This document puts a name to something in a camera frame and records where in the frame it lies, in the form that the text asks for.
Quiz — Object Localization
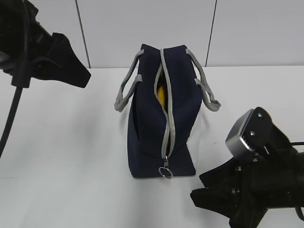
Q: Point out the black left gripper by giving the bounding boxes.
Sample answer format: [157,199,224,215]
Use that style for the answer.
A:
[0,21,91,88]

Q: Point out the silver zipper pull ring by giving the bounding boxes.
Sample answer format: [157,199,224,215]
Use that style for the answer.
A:
[158,155,174,179]

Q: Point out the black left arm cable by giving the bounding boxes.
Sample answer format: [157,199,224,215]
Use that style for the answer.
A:
[0,0,31,159]

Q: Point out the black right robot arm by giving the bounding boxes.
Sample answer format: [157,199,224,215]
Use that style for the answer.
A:
[190,107,304,228]

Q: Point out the navy blue lunch bag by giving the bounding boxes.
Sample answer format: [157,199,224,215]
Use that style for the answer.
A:
[114,44,221,179]

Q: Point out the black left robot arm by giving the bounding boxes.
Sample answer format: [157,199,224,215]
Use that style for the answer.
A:
[0,0,91,88]

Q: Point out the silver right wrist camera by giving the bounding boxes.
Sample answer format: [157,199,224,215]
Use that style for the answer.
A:
[225,109,258,163]

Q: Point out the yellow banana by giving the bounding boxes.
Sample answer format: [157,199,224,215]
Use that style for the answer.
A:
[157,84,168,111]

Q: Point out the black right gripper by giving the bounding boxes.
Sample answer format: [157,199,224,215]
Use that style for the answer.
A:
[190,107,304,228]

